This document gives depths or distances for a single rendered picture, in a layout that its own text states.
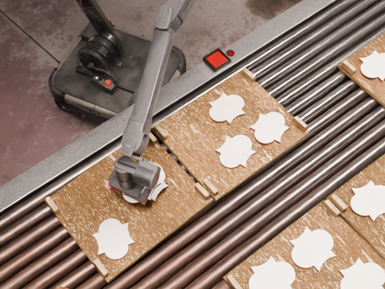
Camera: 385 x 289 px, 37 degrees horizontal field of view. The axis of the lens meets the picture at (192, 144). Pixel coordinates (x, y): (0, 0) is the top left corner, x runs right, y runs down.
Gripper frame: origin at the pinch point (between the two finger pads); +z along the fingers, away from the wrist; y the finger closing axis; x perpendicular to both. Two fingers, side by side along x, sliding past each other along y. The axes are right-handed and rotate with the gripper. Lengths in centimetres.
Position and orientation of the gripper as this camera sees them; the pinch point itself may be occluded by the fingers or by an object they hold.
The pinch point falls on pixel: (131, 195)
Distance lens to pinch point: 179.0
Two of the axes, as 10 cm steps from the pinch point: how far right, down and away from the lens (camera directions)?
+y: -9.0, -3.6, 2.5
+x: -4.3, 7.7, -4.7
